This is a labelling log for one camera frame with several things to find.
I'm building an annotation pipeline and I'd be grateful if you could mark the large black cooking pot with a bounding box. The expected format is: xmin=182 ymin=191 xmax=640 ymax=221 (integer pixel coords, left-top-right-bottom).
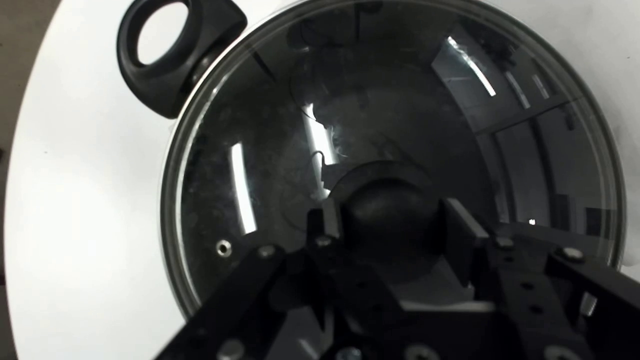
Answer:
xmin=116 ymin=0 xmax=640 ymax=322

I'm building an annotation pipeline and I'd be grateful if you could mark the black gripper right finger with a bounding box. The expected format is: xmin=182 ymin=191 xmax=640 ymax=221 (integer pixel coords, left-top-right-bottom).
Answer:
xmin=442 ymin=198 xmax=640 ymax=360

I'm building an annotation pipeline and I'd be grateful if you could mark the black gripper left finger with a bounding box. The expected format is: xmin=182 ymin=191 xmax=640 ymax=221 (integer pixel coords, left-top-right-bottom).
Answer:
xmin=157 ymin=210 xmax=409 ymax=360

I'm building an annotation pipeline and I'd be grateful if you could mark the glass lid with black knob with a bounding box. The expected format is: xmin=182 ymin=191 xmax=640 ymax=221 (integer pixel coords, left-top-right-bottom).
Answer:
xmin=161 ymin=0 xmax=629 ymax=318

